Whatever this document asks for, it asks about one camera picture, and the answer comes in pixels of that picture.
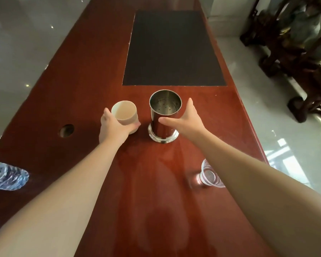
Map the person's right forearm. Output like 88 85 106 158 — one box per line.
191 130 321 257

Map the dark wooden display shelf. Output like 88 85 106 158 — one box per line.
240 0 321 124

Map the white mug with brown handle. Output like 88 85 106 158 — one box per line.
111 100 139 135

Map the clear plastic cup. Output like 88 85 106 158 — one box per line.
199 158 226 188

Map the black table mat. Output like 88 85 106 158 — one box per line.
122 10 227 86

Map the red wooden table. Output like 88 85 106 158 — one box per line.
0 0 277 257

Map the person's right hand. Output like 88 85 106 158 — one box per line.
158 97 208 141

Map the person's left forearm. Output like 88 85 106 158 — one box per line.
0 140 123 257

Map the clear blue-capped water bottle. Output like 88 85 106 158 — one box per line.
0 158 30 191

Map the grey-blue ornamental stone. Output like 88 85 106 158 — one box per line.
289 7 321 47

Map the stainless steel cylinder container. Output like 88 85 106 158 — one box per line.
148 89 183 144

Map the person's left hand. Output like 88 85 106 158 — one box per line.
99 107 142 145

